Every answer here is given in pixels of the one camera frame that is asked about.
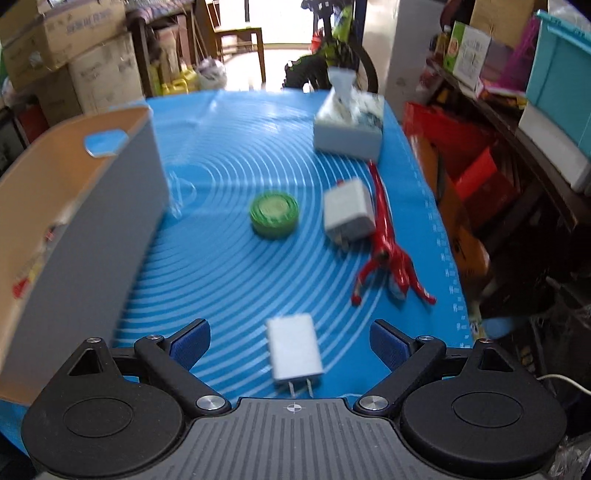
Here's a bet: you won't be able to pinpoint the white tissue box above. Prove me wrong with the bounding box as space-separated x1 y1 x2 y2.
313 67 386 163

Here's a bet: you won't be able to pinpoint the red gift bags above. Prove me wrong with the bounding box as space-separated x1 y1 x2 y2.
403 102 522 259

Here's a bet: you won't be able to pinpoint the teal plastic storage bin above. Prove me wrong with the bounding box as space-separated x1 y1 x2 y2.
525 10 591 117

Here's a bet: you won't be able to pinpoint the yellow bottles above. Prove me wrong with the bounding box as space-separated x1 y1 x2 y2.
159 69 199 96

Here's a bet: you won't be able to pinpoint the beige plastic storage basket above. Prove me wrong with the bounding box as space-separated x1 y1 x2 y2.
0 104 169 407

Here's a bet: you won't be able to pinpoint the blue silicone baking mat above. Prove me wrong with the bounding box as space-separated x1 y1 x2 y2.
0 89 474 446

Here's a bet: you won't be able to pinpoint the green and white carton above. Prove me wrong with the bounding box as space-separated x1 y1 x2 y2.
444 21 492 90

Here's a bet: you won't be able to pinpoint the dark wooden sideboard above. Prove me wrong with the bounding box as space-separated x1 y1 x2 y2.
425 60 591 287

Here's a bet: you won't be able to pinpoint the tall brown cardboard box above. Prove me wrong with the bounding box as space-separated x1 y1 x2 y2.
470 0 536 49

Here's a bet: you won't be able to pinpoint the wooden chair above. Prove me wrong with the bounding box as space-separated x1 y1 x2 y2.
198 0 267 84

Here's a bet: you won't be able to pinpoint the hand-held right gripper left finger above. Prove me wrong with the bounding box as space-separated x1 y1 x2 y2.
68 318 230 416

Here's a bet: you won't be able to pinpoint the white foam box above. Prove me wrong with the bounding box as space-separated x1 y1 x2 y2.
518 99 591 192

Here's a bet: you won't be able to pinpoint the pink plastic rack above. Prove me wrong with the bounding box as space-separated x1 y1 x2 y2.
501 18 541 93

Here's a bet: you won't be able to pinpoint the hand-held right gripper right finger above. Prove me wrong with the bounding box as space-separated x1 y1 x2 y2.
355 319 513 414

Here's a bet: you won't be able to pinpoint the white phone charger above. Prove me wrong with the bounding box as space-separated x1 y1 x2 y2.
265 314 325 398

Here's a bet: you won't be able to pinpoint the black and green bicycle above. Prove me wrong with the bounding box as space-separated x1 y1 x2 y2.
283 0 379 93

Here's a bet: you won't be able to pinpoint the white cube power adapter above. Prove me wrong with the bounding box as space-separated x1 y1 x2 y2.
322 179 376 251

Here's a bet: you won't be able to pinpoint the grey plastic bag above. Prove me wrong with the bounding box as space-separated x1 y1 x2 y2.
196 58 228 91

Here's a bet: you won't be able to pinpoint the white cable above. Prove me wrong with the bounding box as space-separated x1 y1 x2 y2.
538 375 591 398

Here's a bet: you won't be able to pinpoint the large brown cardboard box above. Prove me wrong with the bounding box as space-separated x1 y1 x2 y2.
69 32 145 116

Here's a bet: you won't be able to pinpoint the red action figure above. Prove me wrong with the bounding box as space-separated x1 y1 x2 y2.
351 161 437 306

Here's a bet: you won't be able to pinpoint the green round tin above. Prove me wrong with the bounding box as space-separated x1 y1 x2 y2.
249 192 300 240

